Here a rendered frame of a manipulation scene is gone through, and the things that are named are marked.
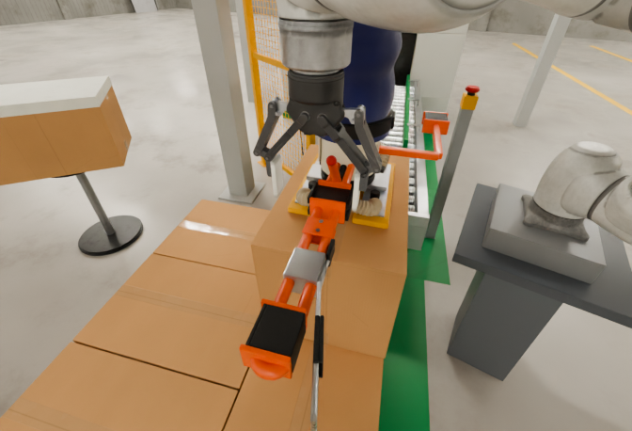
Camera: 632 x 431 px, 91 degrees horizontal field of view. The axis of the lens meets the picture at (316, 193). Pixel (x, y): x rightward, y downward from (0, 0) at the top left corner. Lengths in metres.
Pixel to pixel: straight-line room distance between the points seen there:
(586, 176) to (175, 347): 1.34
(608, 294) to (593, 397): 0.83
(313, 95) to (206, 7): 1.80
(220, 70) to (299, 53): 1.83
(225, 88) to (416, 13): 2.05
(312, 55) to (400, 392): 1.51
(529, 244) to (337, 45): 0.96
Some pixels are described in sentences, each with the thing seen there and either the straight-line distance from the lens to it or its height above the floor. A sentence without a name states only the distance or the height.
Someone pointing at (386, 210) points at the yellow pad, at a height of 0.97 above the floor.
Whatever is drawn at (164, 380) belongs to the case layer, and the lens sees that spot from 1.16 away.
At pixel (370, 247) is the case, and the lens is 0.82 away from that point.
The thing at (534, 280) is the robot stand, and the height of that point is 0.75.
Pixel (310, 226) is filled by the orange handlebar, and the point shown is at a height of 1.09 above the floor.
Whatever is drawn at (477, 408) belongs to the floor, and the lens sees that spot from 1.76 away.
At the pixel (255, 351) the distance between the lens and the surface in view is 0.48.
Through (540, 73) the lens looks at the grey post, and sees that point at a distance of 4.37.
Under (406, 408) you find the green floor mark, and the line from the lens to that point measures 1.66.
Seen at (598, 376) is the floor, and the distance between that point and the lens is 2.12.
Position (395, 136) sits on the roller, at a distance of 2.35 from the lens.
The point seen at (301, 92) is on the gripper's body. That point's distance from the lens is 0.41.
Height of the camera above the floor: 1.52
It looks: 36 degrees down
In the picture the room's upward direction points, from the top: straight up
